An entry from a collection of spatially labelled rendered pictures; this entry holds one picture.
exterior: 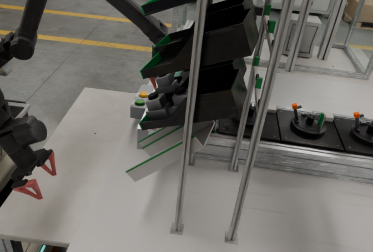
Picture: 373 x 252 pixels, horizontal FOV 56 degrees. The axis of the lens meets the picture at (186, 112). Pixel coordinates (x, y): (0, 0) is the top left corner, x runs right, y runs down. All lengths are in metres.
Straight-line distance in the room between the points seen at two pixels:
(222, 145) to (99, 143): 0.50
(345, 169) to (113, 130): 0.95
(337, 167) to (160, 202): 0.69
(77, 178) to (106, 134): 0.28
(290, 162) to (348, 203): 0.25
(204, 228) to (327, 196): 0.49
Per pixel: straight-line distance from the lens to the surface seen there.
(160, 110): 0.96
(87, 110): 1.67
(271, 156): 1.39
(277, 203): 1.30
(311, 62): 2.48
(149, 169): 1.04
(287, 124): 1.51
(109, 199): 1.23
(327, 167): 1.45
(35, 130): 0.98
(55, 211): 1.23
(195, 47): 0.76
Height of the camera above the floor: 1.76
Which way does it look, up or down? 33 degrees down
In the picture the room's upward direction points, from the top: 6 degrees clockwise
